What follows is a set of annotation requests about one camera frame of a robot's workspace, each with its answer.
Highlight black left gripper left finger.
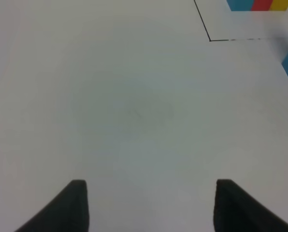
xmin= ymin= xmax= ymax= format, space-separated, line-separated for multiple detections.
xmin=17 ymin=180 xmax=89 ymax=232

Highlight template blue cube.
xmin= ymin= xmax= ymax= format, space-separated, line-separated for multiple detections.
xmin=227 ymin=0 xmax=254 ymax=11

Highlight template red cube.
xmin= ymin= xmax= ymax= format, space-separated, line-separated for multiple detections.
xmin=251 ymin=0 xmax=273 ymax=11

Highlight template yellow cube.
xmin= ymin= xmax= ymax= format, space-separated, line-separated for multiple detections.
xmin=269 ymin=0 xmax=288 ymax=11

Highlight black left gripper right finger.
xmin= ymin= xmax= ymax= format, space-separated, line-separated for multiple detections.
xmin=213 ymin=179 xmax=288 ymax=232

